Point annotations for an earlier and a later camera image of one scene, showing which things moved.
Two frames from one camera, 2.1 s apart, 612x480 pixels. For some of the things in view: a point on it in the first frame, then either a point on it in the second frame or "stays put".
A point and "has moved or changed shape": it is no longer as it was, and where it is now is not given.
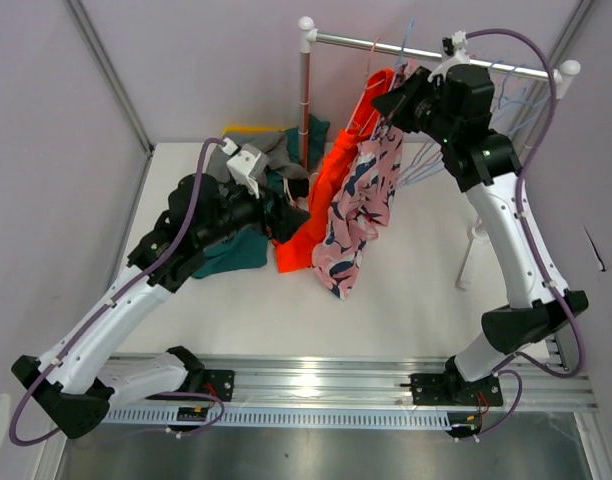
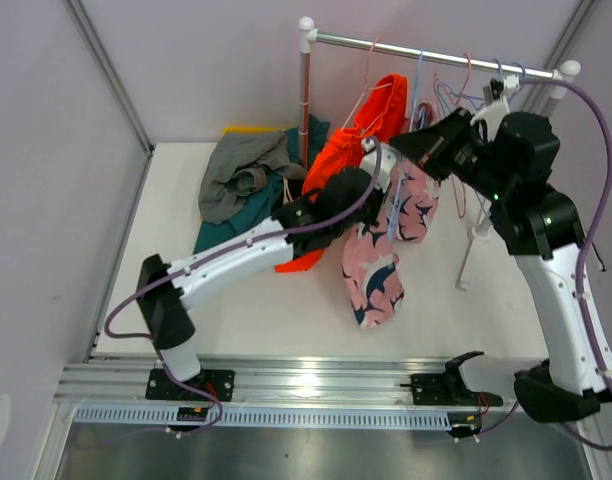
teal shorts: (248, 248) stays put
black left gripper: (283, 224) to (379, 201)
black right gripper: (394, 102) to (420, 144)
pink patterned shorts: (366, 199) has moved or changed shape
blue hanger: (401, 54) to (411, 128)
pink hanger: (429, 155) has moved or changed shape
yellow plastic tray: (249, 128) stays put
